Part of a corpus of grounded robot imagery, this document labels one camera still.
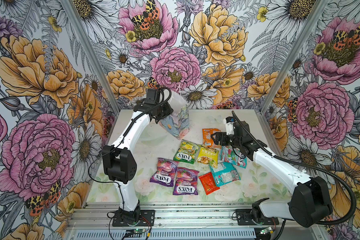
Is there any teal white snack packet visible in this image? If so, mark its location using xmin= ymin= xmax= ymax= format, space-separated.
xmin=210 ymin=162 xmax=241 ymax=187

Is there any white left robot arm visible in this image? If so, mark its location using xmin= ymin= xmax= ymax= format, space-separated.
xmin=102 ymin=87 xmax=173 ymax=213

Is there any left aluminium corner post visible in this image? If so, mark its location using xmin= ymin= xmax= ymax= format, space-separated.
xmin=62 ymin=1 xmax=121 ymax=117

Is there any black corrugated cable conduit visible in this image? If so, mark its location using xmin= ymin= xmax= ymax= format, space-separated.
xmin=231 ymin=110 xmax=357 ymax=226

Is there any teal pink candy packet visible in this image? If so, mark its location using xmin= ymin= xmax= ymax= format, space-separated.
xmin=221 ymin=146 xmax=247 ymax=169

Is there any red sauce sachet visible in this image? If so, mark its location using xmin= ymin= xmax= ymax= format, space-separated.
xmin=199 ymin=172 xmax=220 ymax=195

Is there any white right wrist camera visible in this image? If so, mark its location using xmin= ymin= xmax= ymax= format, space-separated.
xmin=225 ymin=117 xmax=235 ymax=135

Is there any floral paper gift bag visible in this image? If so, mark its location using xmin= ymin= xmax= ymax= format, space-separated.
xmin=159 ymin=91 xmax=190 ymax=140

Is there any green circuit board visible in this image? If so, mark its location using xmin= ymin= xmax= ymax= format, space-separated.
xmin=126 ymin=229 xmax=152 ymax=237
xmin=255 ymin=227 xmax=274 ymax=235

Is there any yellow snack packet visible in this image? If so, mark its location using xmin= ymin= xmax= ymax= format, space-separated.
xmin=196 ymin=146 xmax=219 ymax=168

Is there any green circuit board right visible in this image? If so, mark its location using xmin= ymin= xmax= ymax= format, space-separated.
xmin=255 ymin=227 xmax=274 ymax=235

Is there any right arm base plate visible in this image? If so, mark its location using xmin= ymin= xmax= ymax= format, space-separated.
xmin=232 ymin=209 xmax=279 ymax=226

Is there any aluminium corner post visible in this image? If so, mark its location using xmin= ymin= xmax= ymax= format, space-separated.
xmin=260 ymin=0 xmax=329 ymax=115
xmin=62 ymin=1 xmax=121 ymax=117

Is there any purple Fox's bag left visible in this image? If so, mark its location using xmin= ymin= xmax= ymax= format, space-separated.
xmin=150 ymin=158 xmax=179 ymax=187

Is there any right aluminium corner post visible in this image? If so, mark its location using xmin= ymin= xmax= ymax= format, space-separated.
xmin=260 ymin=0 xmax=329 ymax=115

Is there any orange snack packet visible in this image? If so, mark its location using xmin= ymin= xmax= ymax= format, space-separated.
xmin=202 ymin=129 xmax=222 ymax=149

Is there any purple fox's bag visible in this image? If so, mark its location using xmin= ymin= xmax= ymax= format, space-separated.
xmin=173 ymin=167 xmax=199 ymax=196
xmin=150 ymin=158 xmax=179 ymax=187

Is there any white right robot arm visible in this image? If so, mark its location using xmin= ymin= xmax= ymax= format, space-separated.
xmin=211 ymin=118 xmax=333 ymax=228

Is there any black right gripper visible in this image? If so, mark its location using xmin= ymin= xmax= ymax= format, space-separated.
xmin=210 ymin=131 xmax=242 ymax=149

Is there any purple Fox's bag right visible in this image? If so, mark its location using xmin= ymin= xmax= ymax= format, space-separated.
xmin=173 ymin=167 xmax=199 ymax=196

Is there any green Fox's candy bag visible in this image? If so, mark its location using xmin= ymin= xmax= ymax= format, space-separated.
xmin=173 ymin=140 xmax=201 ymax=165

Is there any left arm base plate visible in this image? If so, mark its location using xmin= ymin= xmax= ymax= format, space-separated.
xmin=112 ymin=209 xmax=156 ymax=227

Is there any aluminium rail frame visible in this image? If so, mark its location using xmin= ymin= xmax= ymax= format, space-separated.
xmin=64 ymin=202 xmax=326 ymax=240

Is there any green circuit board left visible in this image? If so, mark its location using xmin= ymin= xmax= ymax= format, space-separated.
xmin=126 ymin=229 xmax=152 ymax=237

